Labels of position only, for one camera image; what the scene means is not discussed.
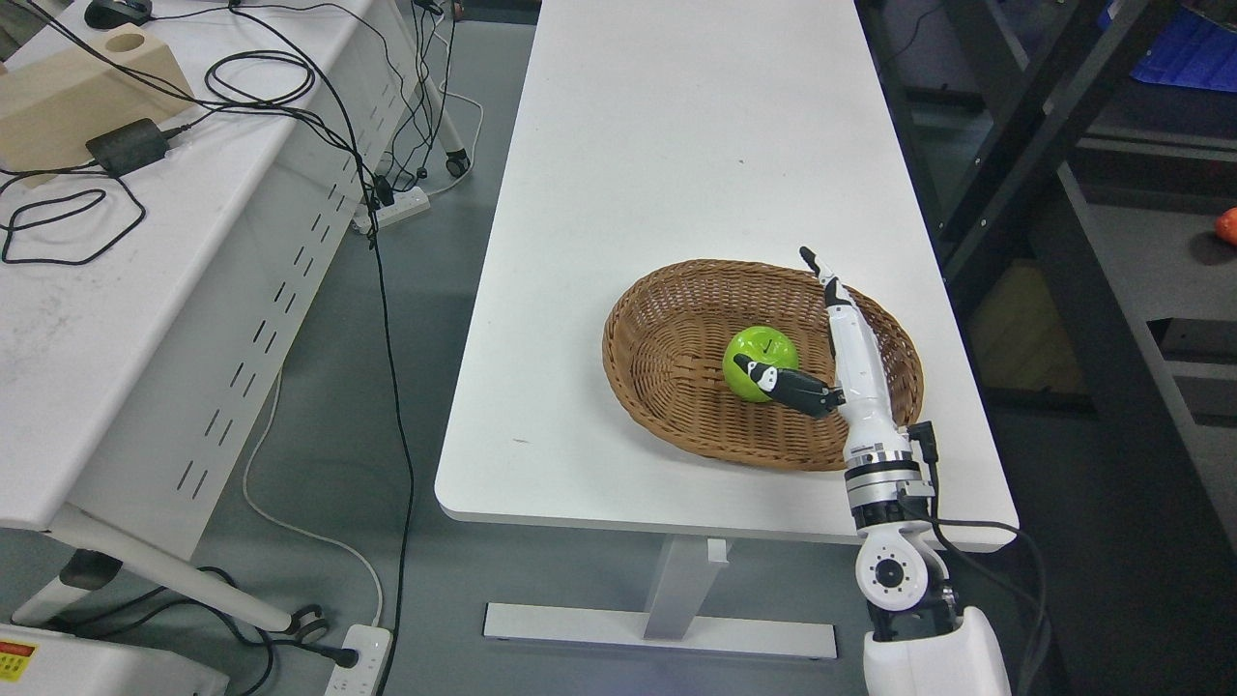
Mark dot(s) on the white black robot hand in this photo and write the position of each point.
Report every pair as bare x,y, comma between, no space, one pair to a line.
860,394

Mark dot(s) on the green apple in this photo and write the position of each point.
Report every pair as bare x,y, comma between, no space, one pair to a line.
763,344

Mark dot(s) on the black metal shelf rack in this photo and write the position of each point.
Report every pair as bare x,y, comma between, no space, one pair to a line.
1031,136

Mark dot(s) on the orange toy on shelf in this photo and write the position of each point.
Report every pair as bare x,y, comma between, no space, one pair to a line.
1225,227

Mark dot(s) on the brown wicker basket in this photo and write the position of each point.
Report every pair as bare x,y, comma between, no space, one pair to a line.
663,347

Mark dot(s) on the white standing desk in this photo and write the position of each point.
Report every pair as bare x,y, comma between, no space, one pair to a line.
651,132

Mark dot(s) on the white power strip far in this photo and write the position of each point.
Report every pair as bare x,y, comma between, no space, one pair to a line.
405,205

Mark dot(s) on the white power strip near appliance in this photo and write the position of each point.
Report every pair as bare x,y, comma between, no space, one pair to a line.
371,645

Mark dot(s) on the white perforated side table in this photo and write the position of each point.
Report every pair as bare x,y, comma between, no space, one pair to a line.
140,339

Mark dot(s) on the black power adapter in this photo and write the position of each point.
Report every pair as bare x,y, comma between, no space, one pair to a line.
131,147

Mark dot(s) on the white box appliance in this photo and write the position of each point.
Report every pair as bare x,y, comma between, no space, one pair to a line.
43,662

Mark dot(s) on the black computer mouse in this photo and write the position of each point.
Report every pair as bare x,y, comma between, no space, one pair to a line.
103,15

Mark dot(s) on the wooden block holder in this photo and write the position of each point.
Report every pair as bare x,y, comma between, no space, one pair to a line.
51,108

